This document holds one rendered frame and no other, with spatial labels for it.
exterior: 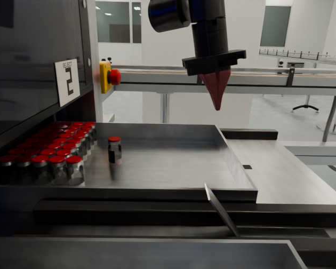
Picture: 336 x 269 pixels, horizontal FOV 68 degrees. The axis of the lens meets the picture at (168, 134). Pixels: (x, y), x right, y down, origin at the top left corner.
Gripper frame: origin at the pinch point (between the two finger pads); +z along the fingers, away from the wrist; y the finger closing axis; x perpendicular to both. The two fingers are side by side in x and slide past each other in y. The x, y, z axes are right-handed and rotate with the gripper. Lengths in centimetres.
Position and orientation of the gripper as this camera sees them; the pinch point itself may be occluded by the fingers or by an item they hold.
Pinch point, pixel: (217, 105)
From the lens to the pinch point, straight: 47.8
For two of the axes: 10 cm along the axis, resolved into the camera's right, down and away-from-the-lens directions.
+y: -9.9, 1.6, 0.4
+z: 1.7, 9.3, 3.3
